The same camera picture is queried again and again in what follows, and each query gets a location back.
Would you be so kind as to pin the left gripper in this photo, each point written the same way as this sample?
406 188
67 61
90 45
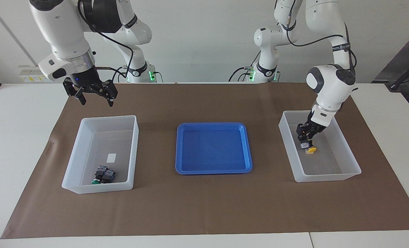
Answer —
317 125

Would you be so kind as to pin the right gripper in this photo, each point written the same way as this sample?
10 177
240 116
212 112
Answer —
83 77

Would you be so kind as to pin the yellow push button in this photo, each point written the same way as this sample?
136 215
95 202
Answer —
309 147

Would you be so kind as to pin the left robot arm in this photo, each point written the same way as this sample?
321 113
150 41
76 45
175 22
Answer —
332 82

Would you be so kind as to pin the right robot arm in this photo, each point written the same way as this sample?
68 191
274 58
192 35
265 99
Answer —
66 31

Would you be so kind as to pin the translucent white plastic box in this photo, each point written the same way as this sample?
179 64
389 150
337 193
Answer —
325 162
101 151

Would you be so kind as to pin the white paper label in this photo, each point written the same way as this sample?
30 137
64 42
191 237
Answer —
111 157

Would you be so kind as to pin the blue plastic tray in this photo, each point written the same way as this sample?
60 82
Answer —
213 148

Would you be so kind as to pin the white wall socket strip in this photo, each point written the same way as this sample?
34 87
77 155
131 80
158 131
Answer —
32 75

